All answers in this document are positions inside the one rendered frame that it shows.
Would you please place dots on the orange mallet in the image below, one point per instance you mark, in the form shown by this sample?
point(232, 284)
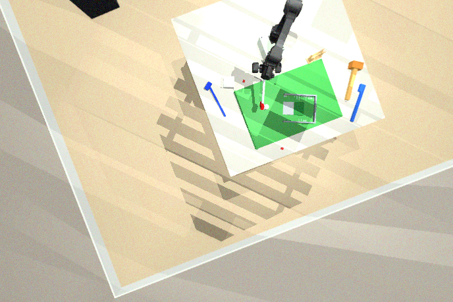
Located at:
point(354, 66)

